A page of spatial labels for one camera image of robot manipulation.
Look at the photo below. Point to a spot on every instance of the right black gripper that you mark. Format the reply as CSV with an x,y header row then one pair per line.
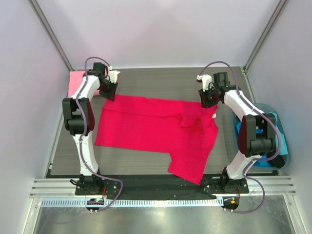
x,y
207,99

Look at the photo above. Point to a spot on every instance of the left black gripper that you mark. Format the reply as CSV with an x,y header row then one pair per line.
x,y
108,90

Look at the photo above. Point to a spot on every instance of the red t shirt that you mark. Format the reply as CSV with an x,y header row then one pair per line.
x,y
183,129

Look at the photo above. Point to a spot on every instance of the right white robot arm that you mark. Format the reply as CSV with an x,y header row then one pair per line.
x,y
258,135

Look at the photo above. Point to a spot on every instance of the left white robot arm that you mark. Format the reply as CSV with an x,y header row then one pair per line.
x,y
79,121

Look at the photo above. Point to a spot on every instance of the folded pink t shirt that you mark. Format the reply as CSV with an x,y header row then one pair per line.
x,y
77,80

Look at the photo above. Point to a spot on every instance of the blue t shirt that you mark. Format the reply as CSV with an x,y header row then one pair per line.
x,y
261,164

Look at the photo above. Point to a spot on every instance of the turquoise t shirt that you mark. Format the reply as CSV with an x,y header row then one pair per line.
x,y
284,149

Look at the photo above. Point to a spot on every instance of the blue plastic basket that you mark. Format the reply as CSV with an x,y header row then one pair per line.
x,y
266,108

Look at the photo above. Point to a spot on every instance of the black t shirt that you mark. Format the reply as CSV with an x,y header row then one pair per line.
x,y
277,162

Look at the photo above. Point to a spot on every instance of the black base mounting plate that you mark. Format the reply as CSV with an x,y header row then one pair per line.
x,y
159,187

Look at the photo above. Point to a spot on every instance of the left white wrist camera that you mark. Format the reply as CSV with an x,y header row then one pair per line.
x,y
112,75

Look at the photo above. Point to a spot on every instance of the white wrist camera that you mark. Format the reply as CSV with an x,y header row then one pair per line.
x,y
112,75
205,80

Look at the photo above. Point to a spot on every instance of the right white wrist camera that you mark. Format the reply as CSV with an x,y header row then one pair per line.
x,y
205,80

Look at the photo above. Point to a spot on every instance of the aluminium frame rail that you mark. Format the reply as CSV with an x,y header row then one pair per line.
x,y
61,187

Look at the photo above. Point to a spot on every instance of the slotted cable duct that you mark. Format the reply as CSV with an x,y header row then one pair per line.
x,y
96,202

